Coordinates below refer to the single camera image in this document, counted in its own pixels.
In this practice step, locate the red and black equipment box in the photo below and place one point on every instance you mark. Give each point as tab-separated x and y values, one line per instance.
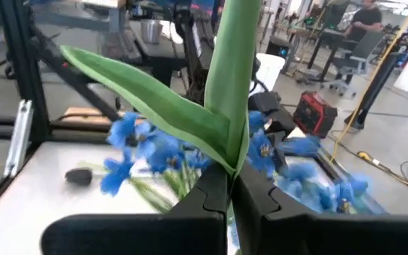
314	115

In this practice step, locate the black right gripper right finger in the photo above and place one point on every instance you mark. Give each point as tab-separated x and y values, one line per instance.
331	235

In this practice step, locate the grey office chair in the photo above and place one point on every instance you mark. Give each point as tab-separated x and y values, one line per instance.
360	53

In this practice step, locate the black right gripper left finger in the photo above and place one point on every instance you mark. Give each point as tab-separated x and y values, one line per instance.
136	233

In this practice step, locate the person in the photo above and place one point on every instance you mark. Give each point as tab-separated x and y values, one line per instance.
365	19

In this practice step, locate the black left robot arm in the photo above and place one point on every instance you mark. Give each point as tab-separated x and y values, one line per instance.
197	53

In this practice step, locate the blue artificial flower bunch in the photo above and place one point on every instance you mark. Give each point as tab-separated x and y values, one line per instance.
161	152
264	150

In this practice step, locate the black floor pole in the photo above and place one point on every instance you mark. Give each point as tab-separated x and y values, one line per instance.
375	88

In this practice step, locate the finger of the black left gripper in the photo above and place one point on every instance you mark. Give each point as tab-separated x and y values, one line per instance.
278	152

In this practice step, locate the silver corner bracket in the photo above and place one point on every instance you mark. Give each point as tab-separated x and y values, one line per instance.
19	138

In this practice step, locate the metal bucket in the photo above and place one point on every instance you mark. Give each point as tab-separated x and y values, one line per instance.
151	31

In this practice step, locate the light wooden table board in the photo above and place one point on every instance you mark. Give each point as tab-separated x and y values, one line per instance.
83	117

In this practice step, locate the red artificial tulip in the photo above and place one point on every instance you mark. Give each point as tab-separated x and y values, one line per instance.
225	71

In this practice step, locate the white bucket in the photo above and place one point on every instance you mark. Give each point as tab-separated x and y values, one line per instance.
270	69

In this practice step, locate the black artificial tulip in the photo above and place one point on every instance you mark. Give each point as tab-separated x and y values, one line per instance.
79	176

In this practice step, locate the black aluminium table frame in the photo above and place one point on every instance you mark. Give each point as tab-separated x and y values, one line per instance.
23	53

